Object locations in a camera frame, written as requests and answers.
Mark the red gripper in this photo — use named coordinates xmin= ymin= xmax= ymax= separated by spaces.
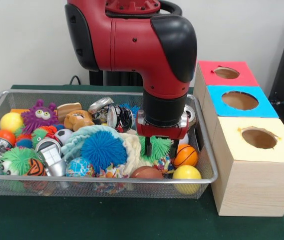
xmin=135 ymin=111 xmax=189 ymax=159

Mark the colourful patterned cloth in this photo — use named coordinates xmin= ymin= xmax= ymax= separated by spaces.
xmin=153 ymin=154 xmax=176 ymax=175

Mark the cream fleece cloth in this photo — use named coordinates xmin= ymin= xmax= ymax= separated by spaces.
xmin=122 ymin=132 xmax=142 ymax=176

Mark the crushed black red can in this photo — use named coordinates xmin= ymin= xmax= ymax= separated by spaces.
xmin=106 ymin=104 xmax=134 ymax=133

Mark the wooden box with three holes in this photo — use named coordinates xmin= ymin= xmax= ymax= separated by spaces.
xmin=193 ymin=59 xmax=284 ymax=218

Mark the green spiky ball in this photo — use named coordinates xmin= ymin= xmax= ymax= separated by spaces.
xmin=138 ymin=136 xmax=173 ymax=163

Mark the orange basketball toy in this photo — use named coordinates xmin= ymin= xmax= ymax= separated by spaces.
xmin=173 ymin=143 xmax=199 ymax=169

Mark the brown football toy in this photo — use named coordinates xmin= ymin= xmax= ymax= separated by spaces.
xmin=130 ymin=165 xmax=164 ymax=179

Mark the yellow foam ball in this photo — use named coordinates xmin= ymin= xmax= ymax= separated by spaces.
xmin=172 ymin=164 xmax=203 ymax=195

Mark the large blue spiky ball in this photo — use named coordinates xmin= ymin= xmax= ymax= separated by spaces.
xmin=80 ymin=131 xmax=128 ymax=175

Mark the crushed silver can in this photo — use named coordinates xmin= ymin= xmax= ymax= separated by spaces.
xmin=88 ymin=96 xmax=115 ymax=120

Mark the purple spiky monster toy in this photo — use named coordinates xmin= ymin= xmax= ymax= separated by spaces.
xmin=20 ymin=98 xmax=59 ymax=135

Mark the wire mesh bin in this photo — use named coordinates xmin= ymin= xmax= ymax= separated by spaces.
xmin=0 ymin=89 xmax=219 ymax=200

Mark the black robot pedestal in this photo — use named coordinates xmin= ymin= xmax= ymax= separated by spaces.
xmin=89 ymin=0 xmax=183 ymax=87

